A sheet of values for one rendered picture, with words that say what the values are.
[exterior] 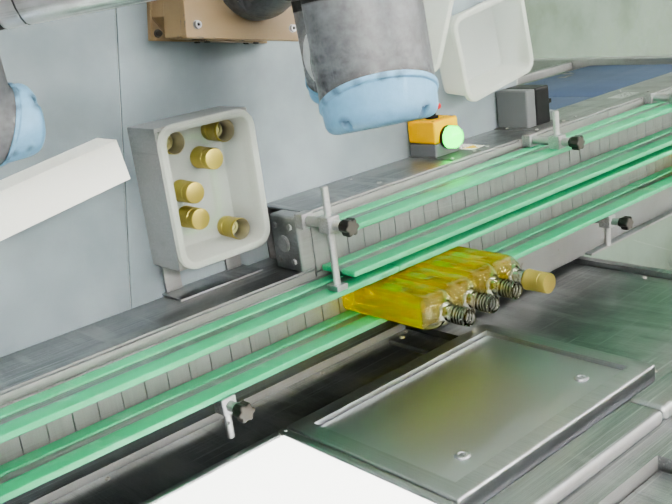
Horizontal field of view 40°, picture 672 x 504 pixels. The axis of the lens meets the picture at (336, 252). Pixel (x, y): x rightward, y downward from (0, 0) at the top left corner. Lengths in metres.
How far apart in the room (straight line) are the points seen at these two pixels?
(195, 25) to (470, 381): 0.69
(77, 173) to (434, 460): 0.63
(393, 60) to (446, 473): 0.60
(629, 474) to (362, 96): 0.66
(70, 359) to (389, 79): 0.66
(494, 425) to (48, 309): 0.67
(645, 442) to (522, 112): 0.86
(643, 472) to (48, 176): 0.89
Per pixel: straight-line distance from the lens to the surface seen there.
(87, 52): 1.41
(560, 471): 1.25
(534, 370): 1.51
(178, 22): 1.39
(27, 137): 0.96
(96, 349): 1.33
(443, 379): 1.50
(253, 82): 1.57
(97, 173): 1.35
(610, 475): 1.28
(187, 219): 1.45
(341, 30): 0.86
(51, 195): 1.33
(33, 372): 1.31
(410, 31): 0.87
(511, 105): 1.99
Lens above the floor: 2.01
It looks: 47 degrees down
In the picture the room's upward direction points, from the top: 101 degrees clockwise
